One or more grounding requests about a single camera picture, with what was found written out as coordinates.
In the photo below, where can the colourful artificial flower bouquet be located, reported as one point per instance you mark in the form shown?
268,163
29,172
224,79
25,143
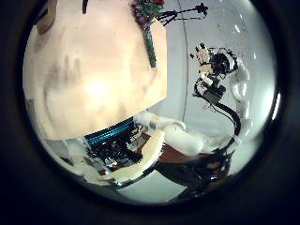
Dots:
150,47

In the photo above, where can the black camera tripod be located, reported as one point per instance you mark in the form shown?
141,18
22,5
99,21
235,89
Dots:
171,14

